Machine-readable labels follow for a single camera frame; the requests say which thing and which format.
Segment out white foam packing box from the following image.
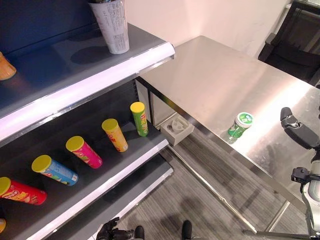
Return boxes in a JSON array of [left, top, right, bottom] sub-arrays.
[[159, 112, 196, 147]]

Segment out white printed paper cup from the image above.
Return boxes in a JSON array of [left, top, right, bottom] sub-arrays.
[[88, 0, 131, 55]]

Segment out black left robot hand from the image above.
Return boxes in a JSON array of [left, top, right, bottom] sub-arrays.
[[95, 216, 121, 240]]

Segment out dark left robot foot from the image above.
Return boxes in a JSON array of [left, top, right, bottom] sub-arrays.
[[134, 225, 146, 240]]

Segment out green chips can yellow lid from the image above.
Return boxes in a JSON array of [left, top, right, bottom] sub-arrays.
[[129, 101, 149, 138]]

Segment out dark right robot foot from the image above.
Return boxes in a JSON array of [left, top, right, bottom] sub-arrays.
[[180, 219, 193, 240]]

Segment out grey shelf board white edge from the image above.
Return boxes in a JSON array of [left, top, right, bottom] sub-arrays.
[[49, 153, 174, 240], [0, 119, 170, 240], [0, 22, 176, 148]]

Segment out orange snack cup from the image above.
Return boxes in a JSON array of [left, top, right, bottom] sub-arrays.
[[0, 51, 18, 81]]

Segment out red chips can yellow lid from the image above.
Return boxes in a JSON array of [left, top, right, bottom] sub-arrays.
[[0, 176, 48, 206]]

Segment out stainless steel table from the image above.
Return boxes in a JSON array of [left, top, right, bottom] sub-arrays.
[[135, 35, 320, 240]]

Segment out green gum bottle white lid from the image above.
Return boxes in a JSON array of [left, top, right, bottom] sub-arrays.
[[227, 111, 256, 144]]

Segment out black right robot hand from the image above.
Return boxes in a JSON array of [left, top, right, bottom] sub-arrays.
[[279, 106, 320, 151]]

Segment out pink chips can yellow lid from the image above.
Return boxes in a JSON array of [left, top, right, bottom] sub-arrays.
[[65, 135, 104, 170]]

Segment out blue chips can yellow lid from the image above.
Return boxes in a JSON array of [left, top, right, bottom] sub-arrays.
[[31, 154, 80, 187]]

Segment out black office chair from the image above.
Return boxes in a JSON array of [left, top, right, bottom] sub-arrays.
[[257, 0, 320, 87]]

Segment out dark robot foot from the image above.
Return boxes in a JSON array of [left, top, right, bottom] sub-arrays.
[[180, 219, 193, 240], [134, 225, 146, 240]]

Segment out orange chips can yellow lid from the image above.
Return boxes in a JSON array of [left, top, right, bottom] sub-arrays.
[[101, 118, 129, 153]]

